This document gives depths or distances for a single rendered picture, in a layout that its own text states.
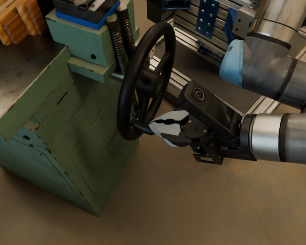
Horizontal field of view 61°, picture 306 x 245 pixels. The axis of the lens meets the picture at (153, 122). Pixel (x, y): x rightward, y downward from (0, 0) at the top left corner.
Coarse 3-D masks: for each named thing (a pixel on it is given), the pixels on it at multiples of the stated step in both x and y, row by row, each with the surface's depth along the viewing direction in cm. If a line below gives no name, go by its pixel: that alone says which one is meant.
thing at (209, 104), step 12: (192, 84) 41; (180, 96) 41; (192, 96) 40; (204, 96) 41; (216, 96) 43; (192, 108) 41; (204, 108) 41; (216, 108) 42; (228, 108) 43; (204, 120) 42; (216, 120) 41; (228, 120) 42; (240, 120) 44; (216, 132) 43; (228, 132) 42
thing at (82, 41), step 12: (120, 0) 56; (132, 0) 57; (132, 12) 59; (48, 24) 54; (60, 24) 52; (72, 24) 52; (132, 24) 61; (60, 36) 56; (72, 36) 54; (84, 36) 52; (96, 36) 51; (108, 36) 53; (72, 48) 57; (84, 48) 55; (96, 48) 54; (108, 48) 55; (96, 60) 57; (108, 60) 56
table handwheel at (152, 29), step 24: (168, 24) 57; (144, 48) 49; (168, 48) 67; (120, 72) 63; (144, 72) 61; (168, 72) 73; (120, 96) 50; (144, 96) 64; (120, 120) 53; (144, 120) 67
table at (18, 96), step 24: (0, 48) 57; (24, 48) 57; (48, 48) 57; (0, 72) 53; (24, 72) 53; (48, 72) 54; (96, 72) 57; (0, 96) 49; (24, 96) 50; (0, 120) 47; (24, 120) 53
